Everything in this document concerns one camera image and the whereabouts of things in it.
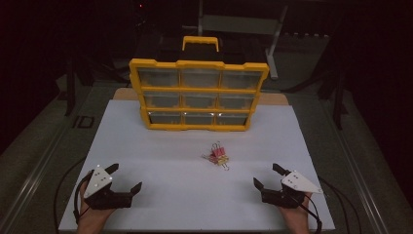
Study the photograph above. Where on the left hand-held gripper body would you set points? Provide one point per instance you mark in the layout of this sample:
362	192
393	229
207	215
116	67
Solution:
97	182

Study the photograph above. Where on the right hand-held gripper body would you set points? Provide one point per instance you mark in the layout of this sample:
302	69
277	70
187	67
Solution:
297	182

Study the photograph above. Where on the gold binder clip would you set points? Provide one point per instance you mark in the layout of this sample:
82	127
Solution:
223	159

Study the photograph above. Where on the clear plastic drawer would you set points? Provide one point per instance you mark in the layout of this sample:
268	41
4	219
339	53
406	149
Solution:
242	79

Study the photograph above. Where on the yellow drawer organizer cabinet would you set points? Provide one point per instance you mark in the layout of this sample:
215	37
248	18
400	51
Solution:
199	65

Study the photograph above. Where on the person's right hand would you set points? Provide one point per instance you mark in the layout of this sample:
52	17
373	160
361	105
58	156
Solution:
293	214

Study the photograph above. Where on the person's left hand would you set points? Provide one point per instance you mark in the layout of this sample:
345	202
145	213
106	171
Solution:
97	217

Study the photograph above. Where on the white table mat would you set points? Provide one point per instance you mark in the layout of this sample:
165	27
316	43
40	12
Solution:
168	188

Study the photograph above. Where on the black stand leg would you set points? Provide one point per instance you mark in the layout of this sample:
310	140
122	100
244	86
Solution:
70	91
338	107

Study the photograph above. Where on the group of clear cabinet drawers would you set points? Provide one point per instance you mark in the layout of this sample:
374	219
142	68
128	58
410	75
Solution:
199	78

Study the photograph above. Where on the grey metal stand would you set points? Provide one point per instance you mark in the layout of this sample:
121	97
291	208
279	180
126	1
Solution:
240	24

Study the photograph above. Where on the metal floor rail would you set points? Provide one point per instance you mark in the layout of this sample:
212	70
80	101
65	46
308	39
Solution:
37	178
366	198

